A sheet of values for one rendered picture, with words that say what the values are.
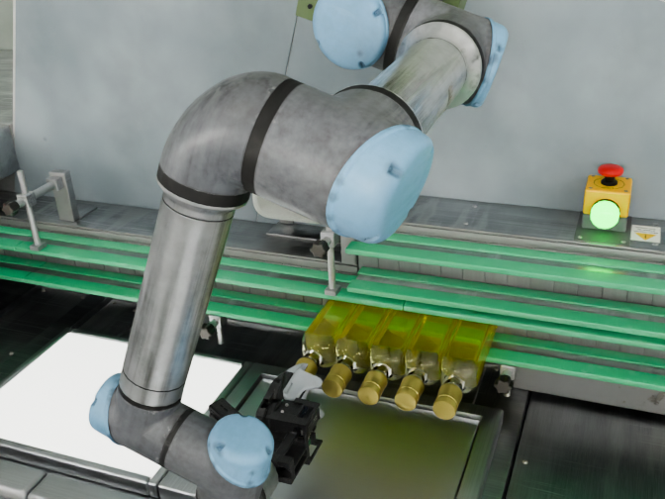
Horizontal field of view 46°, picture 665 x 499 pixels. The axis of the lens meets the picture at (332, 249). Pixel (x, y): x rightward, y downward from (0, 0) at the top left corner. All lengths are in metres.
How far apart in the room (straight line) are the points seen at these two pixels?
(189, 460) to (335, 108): 0.44
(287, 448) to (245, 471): 0.19
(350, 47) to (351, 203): 0.44
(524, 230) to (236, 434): 0.64
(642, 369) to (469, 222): 0.37
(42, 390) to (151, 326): 0.71
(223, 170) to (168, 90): 0.89
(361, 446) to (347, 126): 0.71
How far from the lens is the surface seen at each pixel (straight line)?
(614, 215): 1.31
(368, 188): 0.68
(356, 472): 1.25
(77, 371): 1.57
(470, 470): 1.25
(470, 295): 1.32
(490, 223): 1.35
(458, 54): 1.01
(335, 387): 1.20
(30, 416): 1.49
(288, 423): 1.10
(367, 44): 1.08
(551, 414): 1.44
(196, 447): 0.92
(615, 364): 1.36
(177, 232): 0.79
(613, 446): 1.39
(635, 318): 1.30
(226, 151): 0.72
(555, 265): 1.27
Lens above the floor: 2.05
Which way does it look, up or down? 56 degrees down
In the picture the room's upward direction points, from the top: 141 degrees counter-clockwise
